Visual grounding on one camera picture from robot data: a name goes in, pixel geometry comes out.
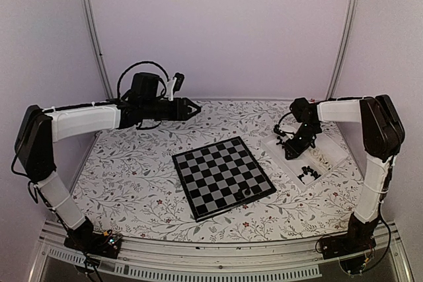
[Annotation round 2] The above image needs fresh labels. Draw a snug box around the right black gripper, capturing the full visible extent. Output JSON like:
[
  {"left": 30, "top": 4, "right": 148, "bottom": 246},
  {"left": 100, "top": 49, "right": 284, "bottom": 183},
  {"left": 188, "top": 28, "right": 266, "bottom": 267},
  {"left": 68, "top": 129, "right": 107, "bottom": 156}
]
[{"left": 285, "top": 123, "right": 321, "bottom": 160}]

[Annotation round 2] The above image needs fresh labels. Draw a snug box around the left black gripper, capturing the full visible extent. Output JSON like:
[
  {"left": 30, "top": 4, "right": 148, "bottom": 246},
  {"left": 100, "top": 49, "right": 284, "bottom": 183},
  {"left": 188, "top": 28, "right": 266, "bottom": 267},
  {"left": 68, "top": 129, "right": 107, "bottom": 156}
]
[{"left": 142, "top": 97, "right": 202, "bottom": 121}]

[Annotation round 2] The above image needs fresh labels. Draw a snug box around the white plastic compartment tray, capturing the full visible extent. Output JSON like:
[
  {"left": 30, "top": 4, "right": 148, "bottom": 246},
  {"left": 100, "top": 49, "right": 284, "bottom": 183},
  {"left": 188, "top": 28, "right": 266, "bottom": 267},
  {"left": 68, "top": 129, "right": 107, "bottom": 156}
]
[{"left": 260, "top": 132, "right": 348, "bottom": 192}]

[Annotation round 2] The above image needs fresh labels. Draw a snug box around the black and grey chessboard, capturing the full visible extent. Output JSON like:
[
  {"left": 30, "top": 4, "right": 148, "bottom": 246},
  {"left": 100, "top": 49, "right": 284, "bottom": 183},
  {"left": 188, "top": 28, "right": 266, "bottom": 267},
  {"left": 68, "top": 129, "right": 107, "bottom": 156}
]
[{"left": 172, "top": 136, "right": 276, "bottom": 223}]

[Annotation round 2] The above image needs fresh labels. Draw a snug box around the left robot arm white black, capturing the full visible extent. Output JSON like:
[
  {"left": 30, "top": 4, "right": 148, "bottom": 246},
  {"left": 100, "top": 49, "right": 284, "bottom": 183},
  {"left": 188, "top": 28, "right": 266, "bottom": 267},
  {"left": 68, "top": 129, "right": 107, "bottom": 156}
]
[{"left": 13, "top": 73, "right": 201, "bottom": 252}]

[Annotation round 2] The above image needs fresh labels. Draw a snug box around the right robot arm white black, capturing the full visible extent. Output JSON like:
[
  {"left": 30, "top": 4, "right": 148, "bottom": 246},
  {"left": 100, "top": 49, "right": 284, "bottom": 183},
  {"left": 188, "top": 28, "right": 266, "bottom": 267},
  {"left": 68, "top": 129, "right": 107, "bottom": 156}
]
[{"left": 284, "top": 94, "right": 405, "bottom": 253}]

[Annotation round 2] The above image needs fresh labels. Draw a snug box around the black chess piece in tray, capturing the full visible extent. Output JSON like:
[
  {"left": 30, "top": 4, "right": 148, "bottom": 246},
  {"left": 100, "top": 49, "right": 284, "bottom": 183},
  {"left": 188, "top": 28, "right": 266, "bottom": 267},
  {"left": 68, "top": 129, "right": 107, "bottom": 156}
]
[{"left": 297, "top": 166, "right": 322, "bottom": 185}]

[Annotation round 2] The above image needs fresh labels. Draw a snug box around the floral patterned tablecloth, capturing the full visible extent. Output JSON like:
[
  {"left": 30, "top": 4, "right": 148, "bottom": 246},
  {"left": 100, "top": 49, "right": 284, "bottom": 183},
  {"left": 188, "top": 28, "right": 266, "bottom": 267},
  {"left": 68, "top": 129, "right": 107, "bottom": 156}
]
[{"left": 71, "top": 98, "right": 376, "bottom": 243}]

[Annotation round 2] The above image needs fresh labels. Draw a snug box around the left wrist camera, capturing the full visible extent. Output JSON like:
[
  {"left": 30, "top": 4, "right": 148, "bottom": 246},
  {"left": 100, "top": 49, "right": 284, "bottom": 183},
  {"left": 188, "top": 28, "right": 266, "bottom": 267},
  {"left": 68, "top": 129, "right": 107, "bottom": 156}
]
[{"left": 166, "top": 73, "right": 185, "bottom": 101}]

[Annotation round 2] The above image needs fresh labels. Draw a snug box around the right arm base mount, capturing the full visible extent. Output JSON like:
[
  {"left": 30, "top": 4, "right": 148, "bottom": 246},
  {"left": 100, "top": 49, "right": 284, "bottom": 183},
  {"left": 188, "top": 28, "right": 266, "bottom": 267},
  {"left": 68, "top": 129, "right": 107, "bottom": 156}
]
[{"left": 315, "top": 234, "right": 376, "bottom": 275}]

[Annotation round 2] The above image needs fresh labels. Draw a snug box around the right aluminium frame post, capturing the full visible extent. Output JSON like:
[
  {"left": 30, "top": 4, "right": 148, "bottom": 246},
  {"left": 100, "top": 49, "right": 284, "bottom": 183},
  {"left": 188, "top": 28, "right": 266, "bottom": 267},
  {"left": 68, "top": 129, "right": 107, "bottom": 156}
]
[{"left": 325, "top": 0, "right": 359, "bottom": 99}]

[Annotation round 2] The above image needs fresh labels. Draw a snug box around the aluminium frame post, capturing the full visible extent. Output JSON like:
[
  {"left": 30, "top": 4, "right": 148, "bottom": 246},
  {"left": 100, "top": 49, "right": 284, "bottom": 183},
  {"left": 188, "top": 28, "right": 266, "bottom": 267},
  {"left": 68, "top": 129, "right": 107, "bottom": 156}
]
[
  {"left": 325, "top": 0, "right": 359, "bottom": 99},
  {"left": 81, "top": 0, "right": 113, "bottom": 98}
]

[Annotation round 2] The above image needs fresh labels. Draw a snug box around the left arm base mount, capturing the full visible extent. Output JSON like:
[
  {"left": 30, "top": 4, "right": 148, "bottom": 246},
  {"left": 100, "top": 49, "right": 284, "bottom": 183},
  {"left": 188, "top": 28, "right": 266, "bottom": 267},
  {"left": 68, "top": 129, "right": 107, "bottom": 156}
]
[{"left": 64, "top": 230, "right": 123, "bottom": 259}]

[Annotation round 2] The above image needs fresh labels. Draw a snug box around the left aluminium frame post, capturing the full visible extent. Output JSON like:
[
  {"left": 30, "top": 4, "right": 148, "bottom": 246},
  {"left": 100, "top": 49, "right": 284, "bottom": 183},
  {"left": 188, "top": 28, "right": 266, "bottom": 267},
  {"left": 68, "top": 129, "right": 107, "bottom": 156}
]
[{"left": 81, "top": 0, "right": 113, "bottom": 98}]

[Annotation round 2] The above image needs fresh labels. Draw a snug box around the front aluminium rail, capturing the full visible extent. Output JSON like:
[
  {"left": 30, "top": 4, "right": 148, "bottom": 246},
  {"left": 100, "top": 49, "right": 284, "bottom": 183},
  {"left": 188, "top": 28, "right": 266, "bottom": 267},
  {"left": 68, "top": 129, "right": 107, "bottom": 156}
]
[{"left": 28, "top": 221, "right": 414, "bottom": 281}]

